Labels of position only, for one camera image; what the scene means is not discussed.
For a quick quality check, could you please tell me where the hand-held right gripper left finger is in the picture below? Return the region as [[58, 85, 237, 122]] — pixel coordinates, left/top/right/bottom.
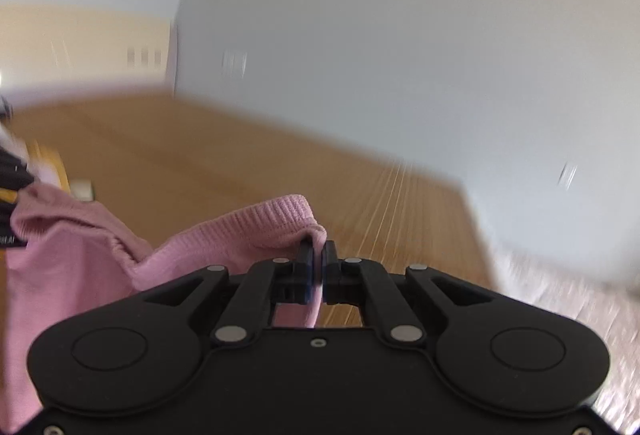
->
[[131, 239, 318, 347]]

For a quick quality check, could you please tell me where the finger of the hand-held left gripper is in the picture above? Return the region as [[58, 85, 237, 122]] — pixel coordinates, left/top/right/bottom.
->
[[0, 149, 33, 206]]

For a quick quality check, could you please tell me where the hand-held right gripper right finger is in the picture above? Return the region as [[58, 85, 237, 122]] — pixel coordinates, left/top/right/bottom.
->
[[321, 240, 506, 347]]

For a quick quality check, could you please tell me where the pink fleece garment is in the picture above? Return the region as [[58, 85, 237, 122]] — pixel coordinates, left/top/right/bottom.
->
[[0, 185, 328, 433]]

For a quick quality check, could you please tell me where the yellow striped garment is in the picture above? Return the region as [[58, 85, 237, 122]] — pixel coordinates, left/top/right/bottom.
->
[[30, 142, 71, 196]]

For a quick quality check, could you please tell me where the beige headboard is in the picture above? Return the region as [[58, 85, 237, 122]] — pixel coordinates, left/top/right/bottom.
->
[[0, 4, 177, 102]]

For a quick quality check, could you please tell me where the white bed sheet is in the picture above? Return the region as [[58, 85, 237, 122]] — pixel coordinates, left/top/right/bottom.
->
[[492, 250, 640, 433]]

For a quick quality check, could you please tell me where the white wall switch plate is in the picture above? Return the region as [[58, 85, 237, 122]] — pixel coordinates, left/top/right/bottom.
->
[[220, 49, 248, 78]]

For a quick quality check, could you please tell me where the white wall socket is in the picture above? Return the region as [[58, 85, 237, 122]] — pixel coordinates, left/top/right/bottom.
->
[[557, 162, 578, 190]]

